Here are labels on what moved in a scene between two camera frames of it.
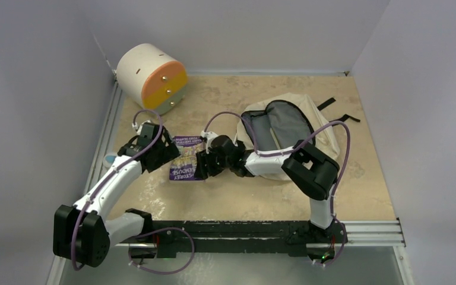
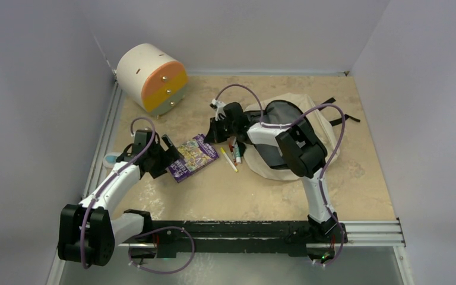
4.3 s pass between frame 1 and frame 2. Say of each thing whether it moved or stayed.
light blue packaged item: stayed
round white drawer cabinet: stayed
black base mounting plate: stayed
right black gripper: moved
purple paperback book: moved
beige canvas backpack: stayed
